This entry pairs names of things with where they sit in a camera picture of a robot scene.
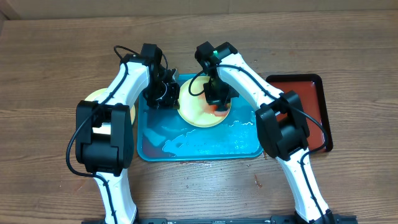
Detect pink and green sponge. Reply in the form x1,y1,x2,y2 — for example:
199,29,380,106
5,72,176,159
211,103,231,116

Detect yellow-green plate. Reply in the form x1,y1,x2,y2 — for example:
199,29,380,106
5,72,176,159
177,79,231,128
85,88,136,123

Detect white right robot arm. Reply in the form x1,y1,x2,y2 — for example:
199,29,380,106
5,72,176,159
195,42,335,223

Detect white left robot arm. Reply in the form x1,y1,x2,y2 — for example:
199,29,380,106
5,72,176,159
65,44,180,223

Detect teal plastic tray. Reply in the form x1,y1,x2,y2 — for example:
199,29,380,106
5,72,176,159
136,96,262,162

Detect red and black tray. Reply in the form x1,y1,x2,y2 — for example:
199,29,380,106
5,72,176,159
266,73,333,152

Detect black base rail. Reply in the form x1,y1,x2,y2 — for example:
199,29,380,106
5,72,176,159
81,214,358,224

